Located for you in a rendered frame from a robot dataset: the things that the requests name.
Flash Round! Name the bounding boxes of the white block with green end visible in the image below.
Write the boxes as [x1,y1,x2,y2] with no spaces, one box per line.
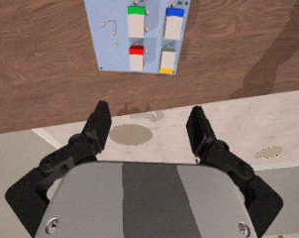
[128,6,146,38]

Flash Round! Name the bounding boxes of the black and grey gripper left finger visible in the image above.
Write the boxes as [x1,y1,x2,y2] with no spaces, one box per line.
[5,101,112,238]

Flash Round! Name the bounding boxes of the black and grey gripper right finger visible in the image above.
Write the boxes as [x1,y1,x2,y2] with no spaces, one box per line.
[186,106,284,238]

